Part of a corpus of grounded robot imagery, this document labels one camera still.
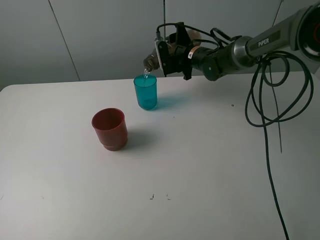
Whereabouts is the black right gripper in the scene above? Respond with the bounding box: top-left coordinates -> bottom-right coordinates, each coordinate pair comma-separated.
172,22 -> 213,81

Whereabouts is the smoky translucent water bottle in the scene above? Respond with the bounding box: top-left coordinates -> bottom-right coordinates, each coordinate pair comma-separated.
143,29 -> 202,72

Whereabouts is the teal translucent plastic cup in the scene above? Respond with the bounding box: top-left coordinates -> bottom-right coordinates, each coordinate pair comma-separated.
133,75 -> 158,110

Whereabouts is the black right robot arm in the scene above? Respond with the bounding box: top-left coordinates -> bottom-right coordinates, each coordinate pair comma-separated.
162,3 -> 320,81

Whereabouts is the red plastic cup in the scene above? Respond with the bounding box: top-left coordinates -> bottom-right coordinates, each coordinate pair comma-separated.
91,108 -> 128,151

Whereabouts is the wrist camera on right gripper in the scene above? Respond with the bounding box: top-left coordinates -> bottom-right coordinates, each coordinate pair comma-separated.
154,37 -> 175,77

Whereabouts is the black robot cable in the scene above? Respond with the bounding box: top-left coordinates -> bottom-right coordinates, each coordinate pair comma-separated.
156,23 -> 314,240

